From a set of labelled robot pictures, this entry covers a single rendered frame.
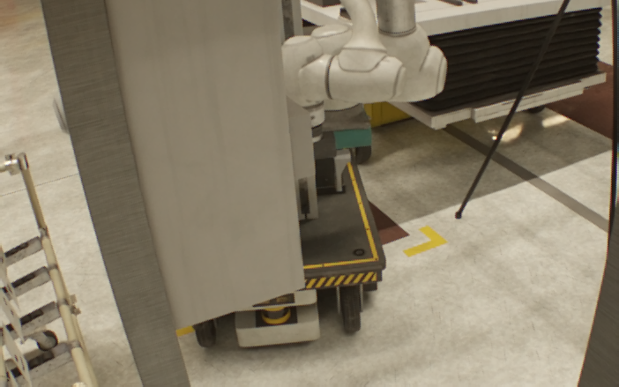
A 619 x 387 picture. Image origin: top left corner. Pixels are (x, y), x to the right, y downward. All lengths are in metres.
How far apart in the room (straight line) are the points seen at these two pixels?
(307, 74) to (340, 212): 0.83
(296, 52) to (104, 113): 0.87
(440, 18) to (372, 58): 1.12
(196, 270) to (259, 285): 0.09
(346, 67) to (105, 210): 0.86
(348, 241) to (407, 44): 0.69
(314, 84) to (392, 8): 0.32
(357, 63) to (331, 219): 0.85
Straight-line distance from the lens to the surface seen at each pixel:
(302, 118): 0.76
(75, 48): 0.65
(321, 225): 2.16
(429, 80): 1.73
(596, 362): 0.38
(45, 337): 2.37
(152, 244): 0.74
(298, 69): 1.49
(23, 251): 2.13
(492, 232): 2.72
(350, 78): 1.45
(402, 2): 1.67
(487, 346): 2.18
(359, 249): 2.04
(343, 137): 1.85
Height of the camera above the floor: 1.48
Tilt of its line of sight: 29 degrees down
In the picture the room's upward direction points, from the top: 5 degrees counter-clockwise
